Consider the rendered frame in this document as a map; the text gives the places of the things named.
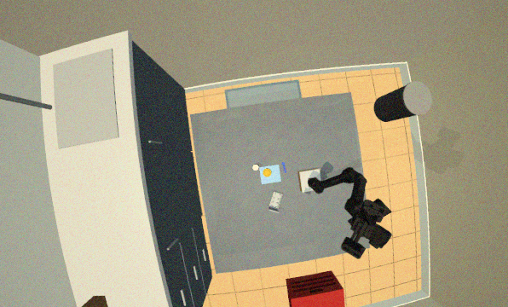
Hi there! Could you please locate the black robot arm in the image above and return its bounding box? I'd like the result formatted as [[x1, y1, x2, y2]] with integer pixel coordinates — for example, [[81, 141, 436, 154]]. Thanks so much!
[[308, 167, 392, 249]]

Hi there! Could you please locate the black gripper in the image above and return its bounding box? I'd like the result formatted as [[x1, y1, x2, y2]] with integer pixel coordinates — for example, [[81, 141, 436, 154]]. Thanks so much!
[[341, 200, 386, 259]]

